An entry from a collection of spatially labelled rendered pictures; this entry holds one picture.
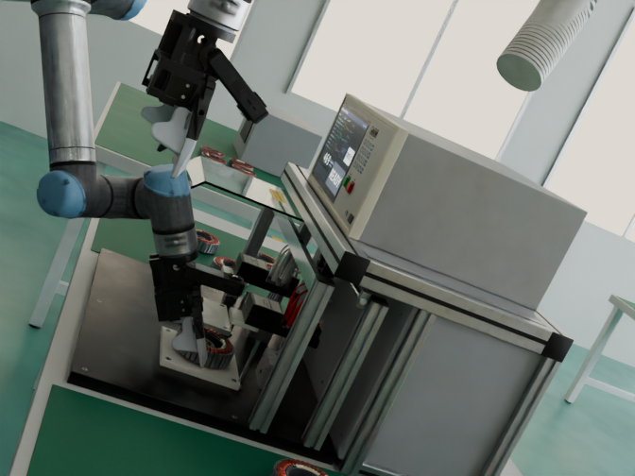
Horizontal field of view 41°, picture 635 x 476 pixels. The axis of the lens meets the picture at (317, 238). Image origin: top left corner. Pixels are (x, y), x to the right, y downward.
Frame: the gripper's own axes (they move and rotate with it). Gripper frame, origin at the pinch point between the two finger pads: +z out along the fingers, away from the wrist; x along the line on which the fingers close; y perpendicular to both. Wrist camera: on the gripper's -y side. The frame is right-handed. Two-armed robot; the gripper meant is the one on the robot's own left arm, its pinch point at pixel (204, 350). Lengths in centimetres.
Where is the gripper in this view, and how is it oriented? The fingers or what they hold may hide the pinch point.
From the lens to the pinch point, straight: 159.3
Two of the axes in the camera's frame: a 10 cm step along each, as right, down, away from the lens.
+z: 0.9, 9.4, 3.2
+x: 1.7, 3.0, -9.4
